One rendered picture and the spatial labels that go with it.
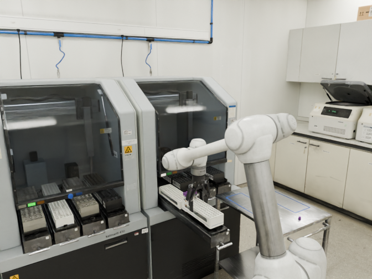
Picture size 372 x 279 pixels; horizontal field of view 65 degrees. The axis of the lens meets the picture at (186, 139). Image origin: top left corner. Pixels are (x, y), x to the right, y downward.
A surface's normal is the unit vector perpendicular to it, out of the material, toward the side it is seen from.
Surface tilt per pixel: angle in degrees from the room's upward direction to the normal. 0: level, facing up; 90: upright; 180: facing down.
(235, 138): 84
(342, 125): 90
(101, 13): 90
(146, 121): 90
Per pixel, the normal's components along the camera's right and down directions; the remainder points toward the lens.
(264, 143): 0.58, 0.00
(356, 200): -0.86, 0.13
